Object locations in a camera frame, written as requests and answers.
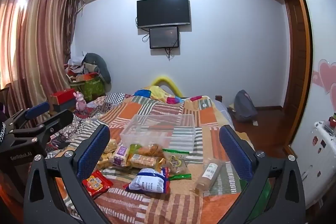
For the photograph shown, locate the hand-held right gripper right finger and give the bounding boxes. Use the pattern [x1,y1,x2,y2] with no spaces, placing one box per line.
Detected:
[219,124,306,224]

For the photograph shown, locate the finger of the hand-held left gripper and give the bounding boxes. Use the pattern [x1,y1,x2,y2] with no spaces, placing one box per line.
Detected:
[10,109,74,153]
[5,101,51,133]

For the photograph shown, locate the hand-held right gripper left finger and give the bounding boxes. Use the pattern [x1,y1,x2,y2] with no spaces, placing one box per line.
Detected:
[23,124,111,224]

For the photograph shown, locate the yellow wafer packet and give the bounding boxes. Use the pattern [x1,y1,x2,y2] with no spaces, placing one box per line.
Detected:
[94,153,114,170]
[104,139,117,155]

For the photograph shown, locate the purple snack packet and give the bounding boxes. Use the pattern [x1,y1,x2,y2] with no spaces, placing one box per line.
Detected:
[112,145,132,167]

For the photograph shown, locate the tan cracker packet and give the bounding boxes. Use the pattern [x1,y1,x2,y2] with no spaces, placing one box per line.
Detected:
[193,158,223,193]

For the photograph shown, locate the orange bread packet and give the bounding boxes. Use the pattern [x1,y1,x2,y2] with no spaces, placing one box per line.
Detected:
[128,153,166,170]

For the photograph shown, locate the green-edged clear pastry packet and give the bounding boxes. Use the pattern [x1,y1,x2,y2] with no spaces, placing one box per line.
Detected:
[162,148,192,180]

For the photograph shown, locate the clear plastic container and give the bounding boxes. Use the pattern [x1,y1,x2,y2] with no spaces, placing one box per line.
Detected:
[120,113,197,155]

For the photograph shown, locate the black box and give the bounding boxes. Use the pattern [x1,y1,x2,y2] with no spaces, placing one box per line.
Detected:
[52,101,78,112]

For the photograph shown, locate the checkered patterned quilt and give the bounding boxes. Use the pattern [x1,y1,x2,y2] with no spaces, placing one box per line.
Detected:
[47,93,132,151]

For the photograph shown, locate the red box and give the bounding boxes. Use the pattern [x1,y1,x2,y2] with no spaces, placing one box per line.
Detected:
[50,88,76,105]

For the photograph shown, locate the pink toy rabbit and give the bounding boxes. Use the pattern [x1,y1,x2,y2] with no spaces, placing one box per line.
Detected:
[75,91,88,111]

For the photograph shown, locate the red sausage packet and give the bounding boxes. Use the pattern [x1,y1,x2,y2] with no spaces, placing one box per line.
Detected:
[82,170,114,198]

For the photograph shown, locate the green snack packet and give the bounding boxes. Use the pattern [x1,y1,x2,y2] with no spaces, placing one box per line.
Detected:
[240,178,271,216]

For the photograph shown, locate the grey backpack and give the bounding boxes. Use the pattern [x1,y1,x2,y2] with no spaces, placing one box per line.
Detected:
[232,90,259,122]

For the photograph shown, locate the pile of clutter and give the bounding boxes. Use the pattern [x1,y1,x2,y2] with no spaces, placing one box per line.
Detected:
[64,56,101,83]

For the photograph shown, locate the blue white snack bag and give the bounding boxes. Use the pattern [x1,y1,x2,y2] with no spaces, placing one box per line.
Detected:
[125,168,170,194]

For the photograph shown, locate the grey cushion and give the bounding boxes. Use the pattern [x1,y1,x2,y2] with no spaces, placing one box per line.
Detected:
[83,52,112,84]

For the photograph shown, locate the white appliance with stickers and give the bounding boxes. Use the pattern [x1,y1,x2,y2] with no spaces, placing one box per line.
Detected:
[287,120,336,207]

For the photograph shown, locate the striped brown curtain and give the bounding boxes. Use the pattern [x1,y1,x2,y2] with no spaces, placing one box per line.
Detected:
[0,0,82,119]

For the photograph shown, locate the orange striped patchwork bedspread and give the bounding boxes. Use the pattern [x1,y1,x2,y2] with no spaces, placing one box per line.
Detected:
[45,93,265,224]

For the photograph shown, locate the yellow multicolour fleece blanket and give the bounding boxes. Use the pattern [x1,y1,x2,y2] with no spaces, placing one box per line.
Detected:
[134,85,202,105]

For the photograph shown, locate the brown wooden door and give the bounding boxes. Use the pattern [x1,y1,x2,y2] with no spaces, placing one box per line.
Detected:
[282,0,314,151]

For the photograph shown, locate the pink heart sticker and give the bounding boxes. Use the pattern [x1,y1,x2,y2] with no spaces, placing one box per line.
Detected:
[311,59,336,94]

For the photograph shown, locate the white wardrobe door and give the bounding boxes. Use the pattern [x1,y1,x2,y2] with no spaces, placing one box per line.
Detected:
[287,0,336,206]

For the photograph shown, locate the black monitor cable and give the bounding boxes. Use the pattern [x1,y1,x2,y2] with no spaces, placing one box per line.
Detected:
[163,47,176,60]

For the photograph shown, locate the small black wall monitor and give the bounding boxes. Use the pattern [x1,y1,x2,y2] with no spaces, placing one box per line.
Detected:
[149,26,180,49]

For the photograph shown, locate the large black wall television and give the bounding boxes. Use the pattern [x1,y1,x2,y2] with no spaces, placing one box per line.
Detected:
[136,0,191,29]

